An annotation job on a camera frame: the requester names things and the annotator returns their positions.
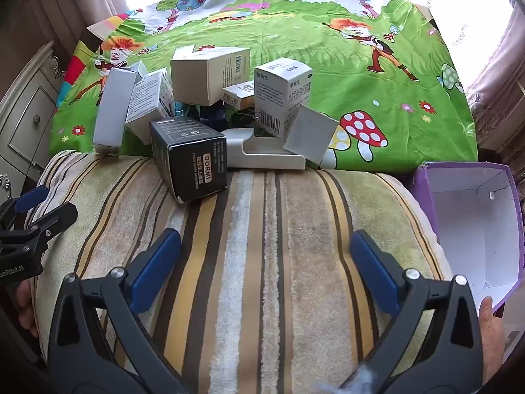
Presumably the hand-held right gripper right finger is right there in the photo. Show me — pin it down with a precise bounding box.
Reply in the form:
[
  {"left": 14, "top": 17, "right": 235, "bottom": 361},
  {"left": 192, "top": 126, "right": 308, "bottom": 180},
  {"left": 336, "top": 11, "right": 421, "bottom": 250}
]
[{"left": 349, "top": 230, "right": 485, "bottom": 394}]

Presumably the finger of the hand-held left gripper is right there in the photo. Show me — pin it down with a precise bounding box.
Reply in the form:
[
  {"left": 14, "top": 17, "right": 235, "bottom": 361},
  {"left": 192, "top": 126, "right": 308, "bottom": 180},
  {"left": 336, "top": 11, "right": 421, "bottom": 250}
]
[
  {"left": 0, "top": 186, "right": 50, "bottom": 230},
  {"left": 0, "top": 203, "right": 78, "bottom": 255}
]

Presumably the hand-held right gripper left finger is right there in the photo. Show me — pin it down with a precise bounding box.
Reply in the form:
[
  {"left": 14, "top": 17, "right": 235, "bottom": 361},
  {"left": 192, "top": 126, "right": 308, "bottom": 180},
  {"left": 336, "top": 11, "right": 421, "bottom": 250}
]
[{"left": 48, "top": 228, "right": 193, "bottom": 394}]

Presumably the purple cardboard box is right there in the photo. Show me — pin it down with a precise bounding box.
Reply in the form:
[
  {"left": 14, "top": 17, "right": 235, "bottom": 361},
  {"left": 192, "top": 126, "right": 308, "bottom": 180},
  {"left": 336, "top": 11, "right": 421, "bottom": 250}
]
[{"left": 412, "top": 161, "right": 525, "bottom": 317}]

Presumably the black product box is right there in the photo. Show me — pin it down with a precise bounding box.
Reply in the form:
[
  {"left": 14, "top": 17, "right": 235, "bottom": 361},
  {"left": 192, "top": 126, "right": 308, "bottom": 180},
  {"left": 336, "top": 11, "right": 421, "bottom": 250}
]
[{"left": 149, "top": 116, "right": 229, "bottom": 205}]

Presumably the tall white box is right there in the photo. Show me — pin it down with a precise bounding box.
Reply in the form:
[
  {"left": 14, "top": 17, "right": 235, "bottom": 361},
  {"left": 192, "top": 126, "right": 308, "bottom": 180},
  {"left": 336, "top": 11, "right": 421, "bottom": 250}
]
[{"left": 93, "top": 67, "right": 138, "bottom": 157}]

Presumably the white text printed box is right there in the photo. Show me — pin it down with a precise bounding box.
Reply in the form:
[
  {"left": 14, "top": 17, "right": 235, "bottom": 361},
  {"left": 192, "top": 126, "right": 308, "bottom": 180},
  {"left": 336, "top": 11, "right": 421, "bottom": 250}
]
[{"left": 125, "top": 68, "right": 176, "bottom": 145}]

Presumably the white plastic holder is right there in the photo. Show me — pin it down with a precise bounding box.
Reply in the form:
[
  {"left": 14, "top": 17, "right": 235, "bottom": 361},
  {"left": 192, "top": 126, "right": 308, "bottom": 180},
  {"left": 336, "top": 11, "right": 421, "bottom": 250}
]
[{"left": 221, "top": 128, "right": 307, "bottom": 170}]

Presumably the plain white box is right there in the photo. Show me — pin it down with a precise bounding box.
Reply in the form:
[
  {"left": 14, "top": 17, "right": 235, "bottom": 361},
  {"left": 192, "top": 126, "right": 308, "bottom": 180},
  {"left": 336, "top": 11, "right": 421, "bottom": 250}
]
[{"left": 282, "top": 104, "right": 340, "bottom": 164}]

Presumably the long orange white box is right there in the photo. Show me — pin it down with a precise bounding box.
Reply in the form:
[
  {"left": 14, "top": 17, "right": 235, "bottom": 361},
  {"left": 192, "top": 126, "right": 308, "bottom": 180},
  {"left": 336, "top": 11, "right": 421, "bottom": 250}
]
[{"left": 222, "top": 81, "right": 257, "bottom": 111}]

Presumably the large white box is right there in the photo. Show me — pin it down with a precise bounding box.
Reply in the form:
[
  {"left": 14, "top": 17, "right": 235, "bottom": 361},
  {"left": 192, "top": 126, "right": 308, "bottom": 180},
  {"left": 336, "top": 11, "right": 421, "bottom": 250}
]
[{"left": 170, "top": 45, "right": 252, "bottom": 107}]

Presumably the white barcode box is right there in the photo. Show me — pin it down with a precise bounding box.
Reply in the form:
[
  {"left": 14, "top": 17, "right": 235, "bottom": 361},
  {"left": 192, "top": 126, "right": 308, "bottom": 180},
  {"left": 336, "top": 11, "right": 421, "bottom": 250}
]
[{"left": 253, "top": 57, "right": 314, "bottom": 140}]

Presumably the person's left hand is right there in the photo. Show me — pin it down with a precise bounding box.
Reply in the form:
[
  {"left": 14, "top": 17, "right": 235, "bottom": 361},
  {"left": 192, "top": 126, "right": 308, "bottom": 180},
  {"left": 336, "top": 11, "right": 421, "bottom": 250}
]
[{"left": 15, "top": 279, "right": 41, "bottom": 338}]

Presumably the person's right hand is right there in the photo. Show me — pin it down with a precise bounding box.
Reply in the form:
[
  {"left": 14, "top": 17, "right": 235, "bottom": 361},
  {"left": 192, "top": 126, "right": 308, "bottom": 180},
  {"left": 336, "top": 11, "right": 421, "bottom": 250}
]
[{"left": 479, "top": 295, "right": 508, "bottom": 367}]

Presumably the striped beige towel blanket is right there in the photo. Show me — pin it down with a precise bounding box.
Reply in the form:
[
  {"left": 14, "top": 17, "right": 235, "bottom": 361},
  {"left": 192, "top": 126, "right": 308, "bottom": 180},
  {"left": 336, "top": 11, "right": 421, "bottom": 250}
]
[{"left": 25, "top": 150, "right": 456, "bottom": 394}]

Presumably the pink curtain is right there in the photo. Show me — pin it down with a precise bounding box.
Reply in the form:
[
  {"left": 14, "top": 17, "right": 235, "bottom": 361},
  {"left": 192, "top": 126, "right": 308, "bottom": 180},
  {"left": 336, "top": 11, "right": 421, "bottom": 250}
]
[
  {"left": 465, "top": 29, "right": 525, "bottom": 148},
  {"left": 20, "top": 0, "right": 136, "bottom": 103}
]

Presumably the green cartoon printed sheet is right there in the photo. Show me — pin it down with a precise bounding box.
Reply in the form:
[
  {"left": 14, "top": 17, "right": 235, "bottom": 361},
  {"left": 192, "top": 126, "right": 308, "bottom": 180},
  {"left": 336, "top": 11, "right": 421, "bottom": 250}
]
[{"left": 48, "top": 0, "right": 478, "bottom": 173}]

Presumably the white lace curtain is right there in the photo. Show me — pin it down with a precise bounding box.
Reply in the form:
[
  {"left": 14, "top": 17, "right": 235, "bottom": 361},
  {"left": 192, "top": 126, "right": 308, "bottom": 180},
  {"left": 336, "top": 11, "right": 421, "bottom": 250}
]
[{"left": 123, "top": 0, "right": 517, "bottom": 50}]

